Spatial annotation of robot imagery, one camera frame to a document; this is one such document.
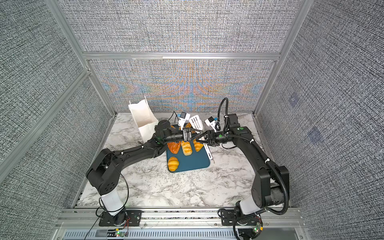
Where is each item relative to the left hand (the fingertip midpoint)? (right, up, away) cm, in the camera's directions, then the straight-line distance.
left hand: (202, 134), depth 74 cm
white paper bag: (-37, +9, +29) cm, 48 cm away
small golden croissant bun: (-16, -18, +15) cm, 29 cm away
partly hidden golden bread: (-1, -9, +24) cm, 25 cm away
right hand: (-1, -4, +3) cm, 5 cm away
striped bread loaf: (-8, -10, +21) cm, 25 cm away
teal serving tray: (-2, -17, +19) cm, 25 cm away
